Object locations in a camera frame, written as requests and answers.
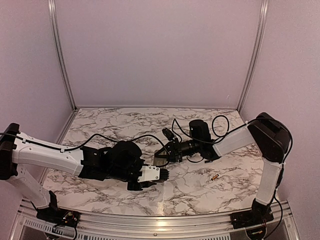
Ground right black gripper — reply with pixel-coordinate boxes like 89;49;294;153
155;137;202;162

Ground grey white remote control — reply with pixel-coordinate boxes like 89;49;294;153
153;149;170;168

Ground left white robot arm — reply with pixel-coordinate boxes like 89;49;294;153
0;123;161;223

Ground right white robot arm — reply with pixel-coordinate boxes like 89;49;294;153
153;112;293;224

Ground gold AA battery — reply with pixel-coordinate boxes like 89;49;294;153
211;174;219;181

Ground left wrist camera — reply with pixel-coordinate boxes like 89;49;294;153
137;165;170;183

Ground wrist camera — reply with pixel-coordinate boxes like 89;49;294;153
162;127;176;141
137;165;170;183

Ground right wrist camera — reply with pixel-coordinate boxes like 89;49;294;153
162;127;176;141

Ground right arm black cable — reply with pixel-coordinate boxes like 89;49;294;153
171;114;293;226

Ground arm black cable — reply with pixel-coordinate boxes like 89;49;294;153
0;132;167;152
171;114;293;226

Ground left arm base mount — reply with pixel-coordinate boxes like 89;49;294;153
33;190;80;229

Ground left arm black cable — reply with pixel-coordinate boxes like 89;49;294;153
0;132;167;152

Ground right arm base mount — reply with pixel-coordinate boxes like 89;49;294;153
230;199;274;229

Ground left aluminium corner post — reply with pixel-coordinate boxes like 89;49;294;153
48;0;77;112

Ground aluminium corner post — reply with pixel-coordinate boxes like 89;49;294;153
48;0;77;112
236;0;270;113

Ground right aluminium corner post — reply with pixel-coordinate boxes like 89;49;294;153
236;0;270;113

